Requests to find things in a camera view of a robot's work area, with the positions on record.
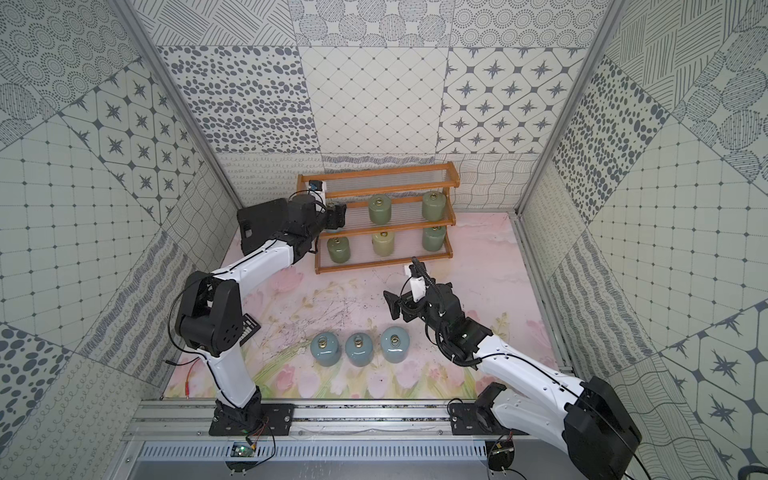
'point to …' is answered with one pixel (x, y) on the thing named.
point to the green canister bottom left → (339, 249)
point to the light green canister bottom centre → (383, 244)
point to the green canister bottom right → (433, 238)
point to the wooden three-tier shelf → (395, 215)
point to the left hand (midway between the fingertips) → (346, 205)
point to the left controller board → (241, 449)
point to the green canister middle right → (434, 206)
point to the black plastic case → (262, 224)
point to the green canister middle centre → (380, 208)
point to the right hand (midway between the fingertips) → (402, 288)
